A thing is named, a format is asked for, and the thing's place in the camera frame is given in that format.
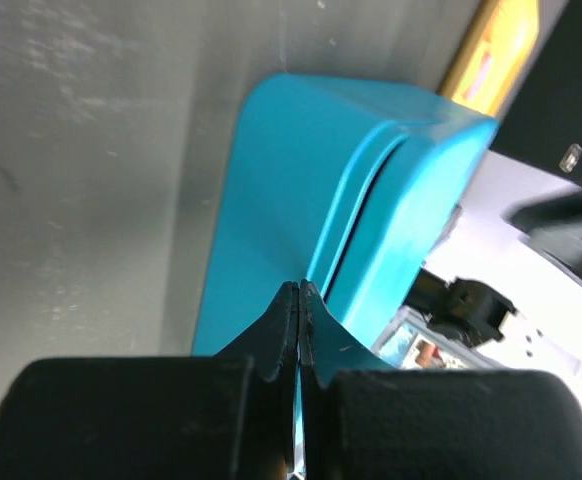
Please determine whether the yellow plastic tray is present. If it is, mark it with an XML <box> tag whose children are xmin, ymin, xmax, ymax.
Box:
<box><xmin>439</xmin><ymin>0</ymin><xmax>540</xmax><ymax>117</ymax></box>

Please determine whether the blue tin lid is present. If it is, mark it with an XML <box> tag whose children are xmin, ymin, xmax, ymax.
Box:
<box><xmin>326</xmin><ymin>117</ymin><xmax>497</xmax><ymax>347</ymax></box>

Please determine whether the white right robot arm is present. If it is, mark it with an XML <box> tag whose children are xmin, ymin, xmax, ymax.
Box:
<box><xmin>373</xmin><ymin>153</ymin><xmax>582</xmax><ymax>382</ymax></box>

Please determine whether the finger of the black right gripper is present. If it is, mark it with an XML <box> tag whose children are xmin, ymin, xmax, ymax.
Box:
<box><xmin>504</xmin><ymin>190</ymin><xmax>582</xmax><ymax>287</ymax></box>

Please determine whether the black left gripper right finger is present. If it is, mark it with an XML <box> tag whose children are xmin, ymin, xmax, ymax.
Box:
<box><xmin>298</xmin><ymin>281</ymin><xmax>582</xmax><ymax>479</ymax></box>

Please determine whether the blue cookie tin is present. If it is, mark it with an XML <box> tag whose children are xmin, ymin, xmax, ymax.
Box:
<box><xmin>192</xmin><ymin>74</ymin><xmax>497</xmax><ymax>355</ymax></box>

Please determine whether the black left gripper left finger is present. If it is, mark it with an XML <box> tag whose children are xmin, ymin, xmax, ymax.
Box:
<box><xmin>0</xmin><ymin>282</ymin><xmax>299</xmax><ymax>479</ymax></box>

